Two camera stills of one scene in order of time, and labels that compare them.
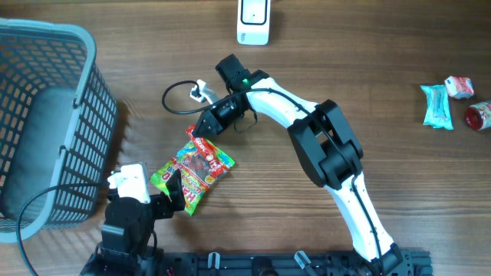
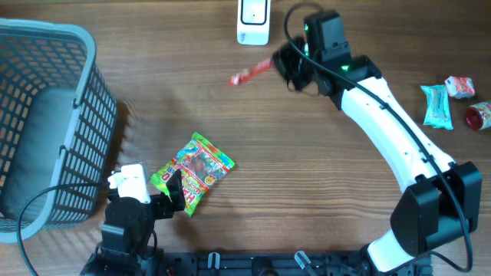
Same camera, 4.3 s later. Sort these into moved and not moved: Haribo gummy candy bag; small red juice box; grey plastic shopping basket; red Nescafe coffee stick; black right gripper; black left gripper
Moved: black right gripper; red Nescafe coffee stick
Not moved: grey plastic shopping basket; black left gripper; Haribo gummy candy bag; small red juice box
